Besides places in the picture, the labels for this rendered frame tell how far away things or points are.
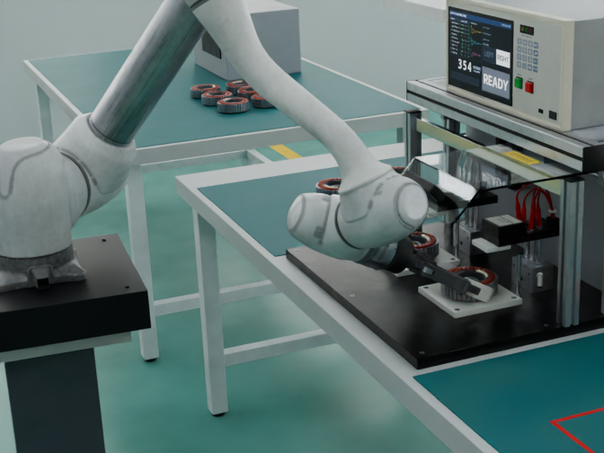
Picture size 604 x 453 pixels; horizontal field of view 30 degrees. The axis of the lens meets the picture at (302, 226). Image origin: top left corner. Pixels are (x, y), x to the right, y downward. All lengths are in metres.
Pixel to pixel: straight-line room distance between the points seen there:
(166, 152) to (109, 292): 1.43
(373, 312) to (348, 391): 1.40
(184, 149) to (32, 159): 1.41
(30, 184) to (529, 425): 1.05
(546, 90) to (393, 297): 0.51
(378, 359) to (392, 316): 0.14
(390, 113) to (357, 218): 1.98
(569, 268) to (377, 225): 0.40
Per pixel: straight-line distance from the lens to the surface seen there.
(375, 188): 1.90
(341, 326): 2.20
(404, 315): 2.19
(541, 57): 2.17
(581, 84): 2.14
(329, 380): 3.65
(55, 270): 2.31
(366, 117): 3.84
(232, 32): 2.03
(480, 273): 2.27
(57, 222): 2.29
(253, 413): 3.49
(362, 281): 2.35
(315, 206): 2.01
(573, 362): 2.06
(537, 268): 2.28
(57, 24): 6.69
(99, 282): 2.28
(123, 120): 2.36
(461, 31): 2.41
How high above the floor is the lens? 1.64
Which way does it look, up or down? 19 degrees down
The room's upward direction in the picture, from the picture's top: 3 degrees counter-clockwise
